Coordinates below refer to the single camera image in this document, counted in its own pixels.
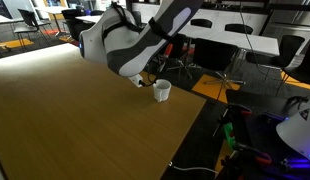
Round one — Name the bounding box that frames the white ceramic mug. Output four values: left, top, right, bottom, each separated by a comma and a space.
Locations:
153, 79, 172, 102

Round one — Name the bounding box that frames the black chair back middle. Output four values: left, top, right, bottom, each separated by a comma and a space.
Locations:
190, 19, 212, 28

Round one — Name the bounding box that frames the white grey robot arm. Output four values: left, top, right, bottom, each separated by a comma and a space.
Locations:
79, 0, 203, 87

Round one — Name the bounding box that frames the black chair far left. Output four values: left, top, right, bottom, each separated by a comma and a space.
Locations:
14, 9, 48, 50

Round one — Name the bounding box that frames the white cable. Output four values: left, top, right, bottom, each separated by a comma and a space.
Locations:
168, 161, 219, 176

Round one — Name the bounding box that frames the black chair by square table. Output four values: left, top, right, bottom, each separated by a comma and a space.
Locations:
68, 21, 92, 41

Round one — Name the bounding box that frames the black chair front left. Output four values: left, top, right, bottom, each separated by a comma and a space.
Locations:
153, 34, 188, 74

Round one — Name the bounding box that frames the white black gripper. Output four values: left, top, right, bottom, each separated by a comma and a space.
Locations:
129, 74, 143, 87

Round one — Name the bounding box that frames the red and white marker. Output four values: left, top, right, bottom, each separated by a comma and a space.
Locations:
159, 43, 173, 72

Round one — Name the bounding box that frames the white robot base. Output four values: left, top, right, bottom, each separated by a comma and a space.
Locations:
276, 99, 310, 161

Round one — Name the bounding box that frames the black chair back right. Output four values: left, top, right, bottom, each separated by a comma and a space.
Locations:
224, 24, 253, 34

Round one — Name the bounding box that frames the long white table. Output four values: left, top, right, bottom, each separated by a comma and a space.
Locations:
179, 25, 279, 56

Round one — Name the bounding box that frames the black chair far right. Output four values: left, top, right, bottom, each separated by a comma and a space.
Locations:
277, 45, 310, 92

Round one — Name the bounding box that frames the hanging black cable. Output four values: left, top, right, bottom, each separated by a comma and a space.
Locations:
239, 0, 283, 82

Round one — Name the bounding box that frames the green clamp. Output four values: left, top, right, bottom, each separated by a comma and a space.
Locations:
224, 123, 235, 149

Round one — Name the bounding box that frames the black chair front middle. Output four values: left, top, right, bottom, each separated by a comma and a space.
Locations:
193, 38, 244, 97

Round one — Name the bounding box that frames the white square table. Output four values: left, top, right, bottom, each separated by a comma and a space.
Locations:
75, 15, 103, 23

